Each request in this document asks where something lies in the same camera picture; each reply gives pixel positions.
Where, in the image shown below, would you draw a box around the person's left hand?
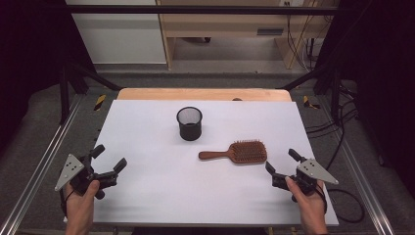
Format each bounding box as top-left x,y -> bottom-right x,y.
63,179 -> 101,226

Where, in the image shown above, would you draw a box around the black diagonal frame brace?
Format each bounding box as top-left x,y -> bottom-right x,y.
68,62 -> 123,92
276,64 -> 331,91

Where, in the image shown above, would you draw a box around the aluminium floor rail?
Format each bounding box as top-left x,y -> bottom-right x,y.
317,97 -> 396,235
0,93 -> 85,235

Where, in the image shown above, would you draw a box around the black curtain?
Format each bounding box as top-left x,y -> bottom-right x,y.
315,0 -> 415,192
0,0 -> 97,151

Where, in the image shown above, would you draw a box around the person's right hand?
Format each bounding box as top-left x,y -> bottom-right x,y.
284,175 -> 328,228

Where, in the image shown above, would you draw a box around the black mesh pen holder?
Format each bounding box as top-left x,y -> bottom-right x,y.
175,106 -> 204,142

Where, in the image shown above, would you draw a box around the black horizontal frame bar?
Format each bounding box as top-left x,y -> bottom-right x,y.
67,4 -> 341,16

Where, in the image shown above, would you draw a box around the wooden paddle hairbrush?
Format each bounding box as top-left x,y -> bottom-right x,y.
198,139 -> 268,165

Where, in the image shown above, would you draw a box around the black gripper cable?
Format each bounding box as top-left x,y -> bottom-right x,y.
321,187 -> 366,225
58,187 -> 75,224

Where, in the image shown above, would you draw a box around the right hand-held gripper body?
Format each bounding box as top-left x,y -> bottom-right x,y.
272,158 -> 340,204

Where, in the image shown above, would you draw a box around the bundle of desk cables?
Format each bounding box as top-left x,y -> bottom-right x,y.
284,1 -> 327,73

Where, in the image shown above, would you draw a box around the wooden table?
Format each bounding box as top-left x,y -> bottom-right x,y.
116,87 -> 293,103

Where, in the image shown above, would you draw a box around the yellow black floor tape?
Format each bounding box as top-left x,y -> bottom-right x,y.
93,94 -> 108,113
301,94 -> 322,111

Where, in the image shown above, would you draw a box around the black frame post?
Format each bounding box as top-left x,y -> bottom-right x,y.
330,68 -> 343,122

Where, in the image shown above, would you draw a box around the black floor cables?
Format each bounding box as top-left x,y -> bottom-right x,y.
305,81 -> 360,172

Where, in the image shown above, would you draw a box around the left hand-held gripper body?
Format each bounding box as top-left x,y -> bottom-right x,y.
54,153 -> 114,201

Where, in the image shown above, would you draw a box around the white cabinet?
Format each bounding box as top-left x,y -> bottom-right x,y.
65,0 -> 168,66

